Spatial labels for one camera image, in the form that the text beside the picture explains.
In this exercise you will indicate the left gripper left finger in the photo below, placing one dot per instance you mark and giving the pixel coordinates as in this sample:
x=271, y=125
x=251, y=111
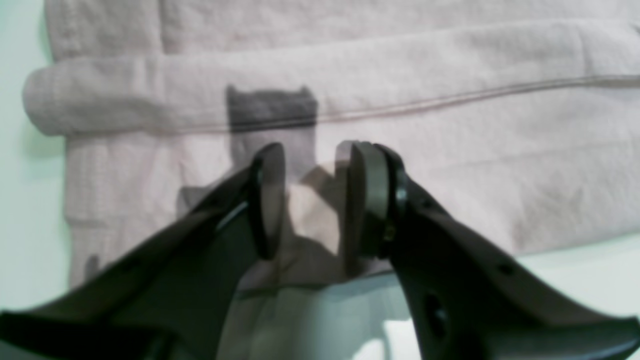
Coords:
x=169, y=297

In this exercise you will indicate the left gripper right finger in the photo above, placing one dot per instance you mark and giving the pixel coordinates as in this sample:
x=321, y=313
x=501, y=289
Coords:
x=468, y=299

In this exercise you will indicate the pink T-shirt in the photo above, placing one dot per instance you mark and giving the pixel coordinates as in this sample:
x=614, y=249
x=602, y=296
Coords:
x=521, y=117

